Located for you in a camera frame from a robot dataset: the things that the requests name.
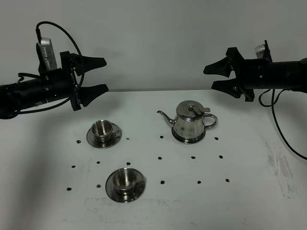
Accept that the left black camera cable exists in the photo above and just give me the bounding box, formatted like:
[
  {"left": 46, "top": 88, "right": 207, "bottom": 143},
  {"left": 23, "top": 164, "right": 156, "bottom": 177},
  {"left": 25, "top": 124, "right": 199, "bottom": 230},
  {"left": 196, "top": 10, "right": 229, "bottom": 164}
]
[{"left": 18, "top": 21, "right": 84, "bottom": 112}]

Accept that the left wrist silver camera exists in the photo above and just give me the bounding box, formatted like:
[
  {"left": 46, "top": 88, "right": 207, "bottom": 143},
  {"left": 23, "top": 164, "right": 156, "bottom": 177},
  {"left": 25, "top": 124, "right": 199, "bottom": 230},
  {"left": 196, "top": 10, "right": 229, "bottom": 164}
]
[{"left": 36, "top": 37, "right": 57, "bottom": 71}]

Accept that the stainless steel teapot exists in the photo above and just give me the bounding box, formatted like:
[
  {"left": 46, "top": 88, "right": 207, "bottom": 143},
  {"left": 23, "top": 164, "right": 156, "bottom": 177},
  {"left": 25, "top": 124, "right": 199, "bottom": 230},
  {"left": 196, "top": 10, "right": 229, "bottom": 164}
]
[{"left": 157, "top": 100, "right": 218, "bottom": 139}]

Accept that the far steel teacup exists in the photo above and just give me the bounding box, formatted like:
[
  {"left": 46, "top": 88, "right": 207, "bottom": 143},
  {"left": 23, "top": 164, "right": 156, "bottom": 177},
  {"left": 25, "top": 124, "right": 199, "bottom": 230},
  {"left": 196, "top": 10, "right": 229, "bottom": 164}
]
[{"left": 90, "top": 120, "right": 119, "bottom": 143}]

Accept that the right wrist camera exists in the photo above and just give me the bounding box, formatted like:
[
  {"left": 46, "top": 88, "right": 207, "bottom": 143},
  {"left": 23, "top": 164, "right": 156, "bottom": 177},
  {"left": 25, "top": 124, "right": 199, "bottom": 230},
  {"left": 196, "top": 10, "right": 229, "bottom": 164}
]
[{"left": 255, "top": 40, "right": 272, "bottom": 62}]

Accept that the near steel teacup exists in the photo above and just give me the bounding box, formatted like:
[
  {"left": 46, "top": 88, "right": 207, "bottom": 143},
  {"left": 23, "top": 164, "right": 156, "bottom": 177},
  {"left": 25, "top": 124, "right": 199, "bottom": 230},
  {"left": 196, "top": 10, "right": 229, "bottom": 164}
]
[{"left": 113, "top": 168, "right": 145, "bottom": 194}]

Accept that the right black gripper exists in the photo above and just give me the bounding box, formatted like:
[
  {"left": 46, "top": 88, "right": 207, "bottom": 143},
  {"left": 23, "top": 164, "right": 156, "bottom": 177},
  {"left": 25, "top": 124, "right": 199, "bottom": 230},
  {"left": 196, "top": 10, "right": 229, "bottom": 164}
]
[{"left": 203, "top": 47, "right": 270, "bottom": 102}]

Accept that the steel teacup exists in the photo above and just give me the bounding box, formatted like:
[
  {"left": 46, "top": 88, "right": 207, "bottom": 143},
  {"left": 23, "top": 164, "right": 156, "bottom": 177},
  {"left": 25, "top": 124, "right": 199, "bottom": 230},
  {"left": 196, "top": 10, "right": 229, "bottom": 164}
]
[
  {"left": 90, "top": 120, "right": 119, "bottom": 143},
  {"left": 113, "top": 168, "right": 145, "bottom": 194}
]

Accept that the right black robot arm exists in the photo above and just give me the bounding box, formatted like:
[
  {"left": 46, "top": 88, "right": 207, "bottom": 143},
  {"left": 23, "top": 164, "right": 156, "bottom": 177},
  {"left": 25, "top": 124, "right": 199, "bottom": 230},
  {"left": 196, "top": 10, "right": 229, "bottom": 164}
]
[{"left": 203, "top": 47, "right": 307, "bottom": 102}]

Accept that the far steel saucer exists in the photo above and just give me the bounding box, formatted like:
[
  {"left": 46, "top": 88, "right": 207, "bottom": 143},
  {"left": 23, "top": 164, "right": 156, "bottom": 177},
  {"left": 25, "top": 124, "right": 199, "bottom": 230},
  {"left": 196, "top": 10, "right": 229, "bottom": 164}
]
[{"left": 86, "top": 120, "right": 122, "bottom": 149}]

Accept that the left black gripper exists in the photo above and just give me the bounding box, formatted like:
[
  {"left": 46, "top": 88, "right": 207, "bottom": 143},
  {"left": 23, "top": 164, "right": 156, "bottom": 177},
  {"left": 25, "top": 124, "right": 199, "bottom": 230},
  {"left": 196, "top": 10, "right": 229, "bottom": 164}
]
[{"left": 39, "top": 51, "right": 108, "bottom": 107}]

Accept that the near steel saucer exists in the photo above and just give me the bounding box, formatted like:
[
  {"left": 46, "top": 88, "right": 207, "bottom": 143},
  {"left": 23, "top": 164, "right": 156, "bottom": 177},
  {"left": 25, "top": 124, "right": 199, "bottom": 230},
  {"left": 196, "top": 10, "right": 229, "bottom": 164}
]
[{"left": 105, "top": 167, "right": 146, "bottom": 203}]

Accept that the right black cable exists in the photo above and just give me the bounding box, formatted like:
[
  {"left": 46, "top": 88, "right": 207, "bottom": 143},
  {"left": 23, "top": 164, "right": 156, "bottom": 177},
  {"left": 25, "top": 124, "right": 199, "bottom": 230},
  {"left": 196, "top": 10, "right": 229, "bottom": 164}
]
[{"left": 258, "top": 88, "right": 307, "bottom": 161}]

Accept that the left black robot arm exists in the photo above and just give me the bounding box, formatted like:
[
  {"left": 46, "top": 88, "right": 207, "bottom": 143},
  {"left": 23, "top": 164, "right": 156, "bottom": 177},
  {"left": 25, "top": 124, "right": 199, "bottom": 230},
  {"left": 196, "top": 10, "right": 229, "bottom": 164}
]
[{"left": 0, "top": 51, "right": 108, "bottom": 119}]

